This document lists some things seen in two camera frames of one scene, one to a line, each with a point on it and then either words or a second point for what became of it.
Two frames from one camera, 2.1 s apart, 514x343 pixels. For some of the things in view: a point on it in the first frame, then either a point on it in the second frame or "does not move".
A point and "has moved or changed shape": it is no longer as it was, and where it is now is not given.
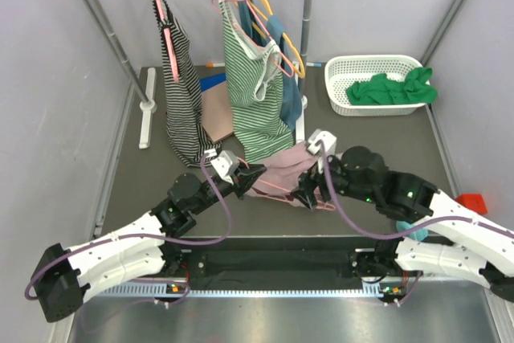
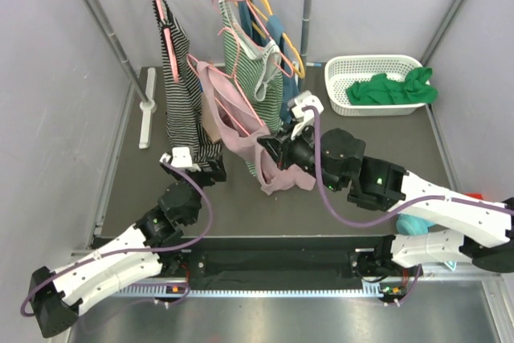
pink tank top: (276, 177) has moved or changed shape
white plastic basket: (342, 71) does not move
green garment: (381, 89) does not move
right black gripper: (308, 182) to (280, 146)
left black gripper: (245, 177) to (217, 174)
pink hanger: (261, 194) to (234, 76)
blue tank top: (291, 100) does not move
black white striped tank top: (189, 141) does not move
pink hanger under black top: (165, 26) does not move
